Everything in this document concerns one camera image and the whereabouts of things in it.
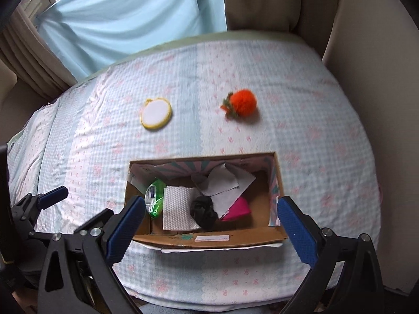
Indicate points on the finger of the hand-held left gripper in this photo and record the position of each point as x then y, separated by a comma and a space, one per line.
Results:
52, 198

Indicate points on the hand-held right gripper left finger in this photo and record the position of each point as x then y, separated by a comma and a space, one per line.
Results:
127, 225

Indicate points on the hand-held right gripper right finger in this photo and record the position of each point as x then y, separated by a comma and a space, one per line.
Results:
298, 232

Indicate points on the green wet wipes packet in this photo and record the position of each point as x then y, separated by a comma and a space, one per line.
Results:
157, 199

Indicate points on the cardboard box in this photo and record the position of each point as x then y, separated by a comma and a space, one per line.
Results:
255, 235

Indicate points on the white paper towel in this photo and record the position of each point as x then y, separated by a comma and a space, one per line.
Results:
178, 207

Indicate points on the magenta zipper pouch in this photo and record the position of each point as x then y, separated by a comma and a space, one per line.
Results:
239, 211

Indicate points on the black scrunchie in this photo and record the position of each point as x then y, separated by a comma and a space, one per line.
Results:
203, 212

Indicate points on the grey zigzag-edged cloth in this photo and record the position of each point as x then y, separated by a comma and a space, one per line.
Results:
229, 183

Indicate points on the beige padded headboard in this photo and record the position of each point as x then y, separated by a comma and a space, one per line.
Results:
19, 111

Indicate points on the round yellow white compact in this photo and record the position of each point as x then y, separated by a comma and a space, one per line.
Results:
156, 113

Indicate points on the beige pleated curtain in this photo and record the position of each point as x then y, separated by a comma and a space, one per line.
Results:
39, 59

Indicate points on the orange pompom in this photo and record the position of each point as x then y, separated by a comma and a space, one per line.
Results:
244, 102

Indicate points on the green mattress sheet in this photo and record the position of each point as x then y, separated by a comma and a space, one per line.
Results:
183, 41

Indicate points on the light blue hanging cloth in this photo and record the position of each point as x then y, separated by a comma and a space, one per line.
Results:
131, 16

